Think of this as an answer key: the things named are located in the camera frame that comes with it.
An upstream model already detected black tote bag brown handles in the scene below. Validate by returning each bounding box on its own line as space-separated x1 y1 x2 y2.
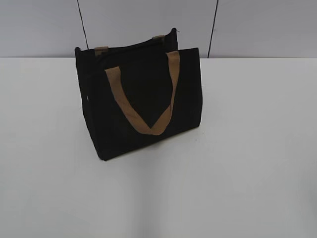
75 28 203 161

